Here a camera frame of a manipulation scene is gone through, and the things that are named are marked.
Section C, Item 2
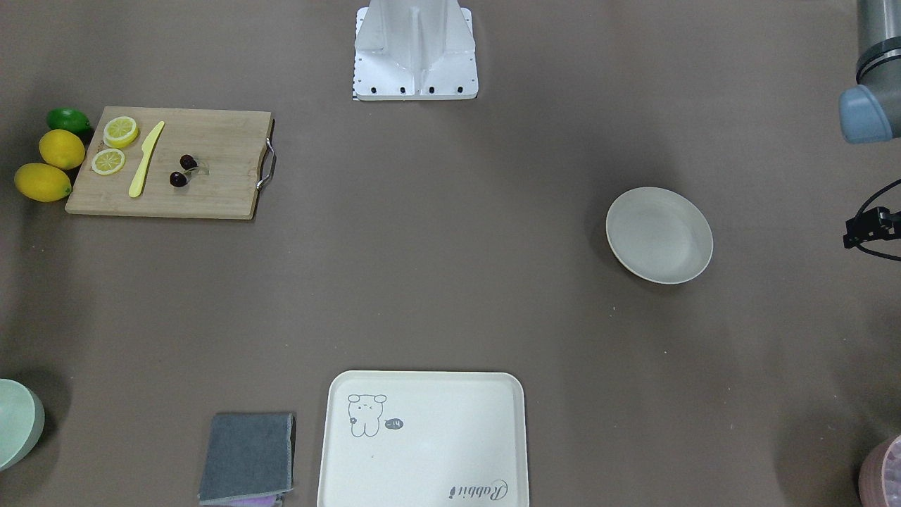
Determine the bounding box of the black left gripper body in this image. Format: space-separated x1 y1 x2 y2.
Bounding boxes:
843 206 900 249

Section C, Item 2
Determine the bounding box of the beige round plate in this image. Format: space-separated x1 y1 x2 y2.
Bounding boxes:
605 187 714 285

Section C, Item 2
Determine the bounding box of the dark red cherry pair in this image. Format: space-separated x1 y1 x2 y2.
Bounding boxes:
168 154 210 187

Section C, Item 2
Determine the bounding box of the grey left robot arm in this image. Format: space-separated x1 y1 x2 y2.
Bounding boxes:
838 1 900 262

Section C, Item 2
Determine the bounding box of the cream rabbit tray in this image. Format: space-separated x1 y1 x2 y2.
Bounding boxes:
317 371 530 506

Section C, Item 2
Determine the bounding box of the pink container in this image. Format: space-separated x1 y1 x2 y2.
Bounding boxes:
858 435 900 506

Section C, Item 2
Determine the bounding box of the bamboo cutting board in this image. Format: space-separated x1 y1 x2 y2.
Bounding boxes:
65 106 275 220

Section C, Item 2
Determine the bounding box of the grey folded cloth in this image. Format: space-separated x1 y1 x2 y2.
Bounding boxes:
199 412 295 506

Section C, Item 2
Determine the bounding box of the yellow plastic knife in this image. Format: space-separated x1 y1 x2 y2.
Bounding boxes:
128 120 166 199

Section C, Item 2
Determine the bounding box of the upper lemon slice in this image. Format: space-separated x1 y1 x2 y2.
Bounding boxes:
103 115 139 149

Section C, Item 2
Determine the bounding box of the lemon slice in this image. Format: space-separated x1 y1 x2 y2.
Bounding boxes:
103 115 139 149
91 148 127 175

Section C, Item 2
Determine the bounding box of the lower lemon slice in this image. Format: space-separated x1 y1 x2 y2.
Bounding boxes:
91 148 127 175

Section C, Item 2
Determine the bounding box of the green lime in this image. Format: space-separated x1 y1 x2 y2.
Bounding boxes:
46 107 93 136

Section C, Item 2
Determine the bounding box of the upper yellow lemon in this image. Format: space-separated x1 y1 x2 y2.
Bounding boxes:
38 129 86 171

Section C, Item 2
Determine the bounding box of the yellow lemon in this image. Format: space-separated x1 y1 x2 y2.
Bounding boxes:
14 163 72 203
38 129 86 171

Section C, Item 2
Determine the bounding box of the lower yellow lemon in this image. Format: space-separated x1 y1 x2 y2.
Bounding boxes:
14 163 72 203

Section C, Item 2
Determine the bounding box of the pale green bowl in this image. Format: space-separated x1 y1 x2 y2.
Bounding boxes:
1 379 45 471

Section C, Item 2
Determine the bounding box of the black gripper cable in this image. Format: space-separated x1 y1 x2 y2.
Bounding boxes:
853 179 901 263

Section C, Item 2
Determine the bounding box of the white metal robot base mount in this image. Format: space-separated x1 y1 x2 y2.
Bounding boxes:
352 1 479 101

